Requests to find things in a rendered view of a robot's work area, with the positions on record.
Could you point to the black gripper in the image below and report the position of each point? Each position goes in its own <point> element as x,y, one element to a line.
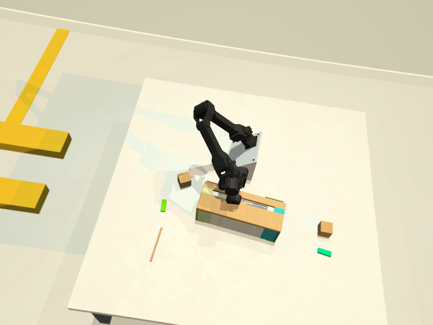
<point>242,180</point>

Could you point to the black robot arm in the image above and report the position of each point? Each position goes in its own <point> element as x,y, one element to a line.
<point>228,181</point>

